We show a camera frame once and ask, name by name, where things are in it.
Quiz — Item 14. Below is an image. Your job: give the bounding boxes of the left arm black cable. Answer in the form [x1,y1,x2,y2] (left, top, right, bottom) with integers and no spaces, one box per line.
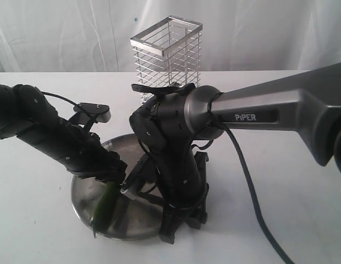
[41,92,78,107]

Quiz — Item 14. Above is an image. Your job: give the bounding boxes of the metal wire utensil holder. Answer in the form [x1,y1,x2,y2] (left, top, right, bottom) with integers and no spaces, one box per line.
[130,15,203,87]

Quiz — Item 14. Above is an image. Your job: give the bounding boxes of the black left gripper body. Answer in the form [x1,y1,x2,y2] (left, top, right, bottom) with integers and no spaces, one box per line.
[57,125,127,182]

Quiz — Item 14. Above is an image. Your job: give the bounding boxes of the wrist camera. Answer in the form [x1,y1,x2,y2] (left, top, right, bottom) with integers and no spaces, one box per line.
[120,154,157,200]
[69,103,111,131]

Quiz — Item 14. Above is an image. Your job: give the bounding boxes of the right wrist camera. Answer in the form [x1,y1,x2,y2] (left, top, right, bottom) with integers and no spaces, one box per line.
[120,154,157,200]

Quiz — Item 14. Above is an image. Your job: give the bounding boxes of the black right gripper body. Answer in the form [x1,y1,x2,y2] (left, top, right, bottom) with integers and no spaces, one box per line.
[159,151,209,223]

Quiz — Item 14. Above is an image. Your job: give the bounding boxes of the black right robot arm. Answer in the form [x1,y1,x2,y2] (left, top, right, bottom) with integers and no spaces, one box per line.
[129,63,341,244]

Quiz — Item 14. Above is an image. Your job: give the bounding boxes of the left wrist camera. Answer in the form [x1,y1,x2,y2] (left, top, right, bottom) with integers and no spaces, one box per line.
[69,103,111,131]

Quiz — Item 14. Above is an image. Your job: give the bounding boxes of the green cucumber piece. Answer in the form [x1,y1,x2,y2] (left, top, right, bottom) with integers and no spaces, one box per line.
[90,181,119,238]

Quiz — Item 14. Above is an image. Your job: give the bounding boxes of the round steel plate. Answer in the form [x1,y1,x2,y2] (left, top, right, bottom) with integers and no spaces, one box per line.
[71,134,163,240]

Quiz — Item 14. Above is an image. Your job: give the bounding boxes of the white backdrop curtain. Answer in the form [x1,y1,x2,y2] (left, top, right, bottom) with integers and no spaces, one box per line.
[0,1,341,72]

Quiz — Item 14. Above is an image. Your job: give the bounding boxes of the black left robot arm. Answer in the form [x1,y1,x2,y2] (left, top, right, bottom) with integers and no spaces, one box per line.
[0,84,127,183]

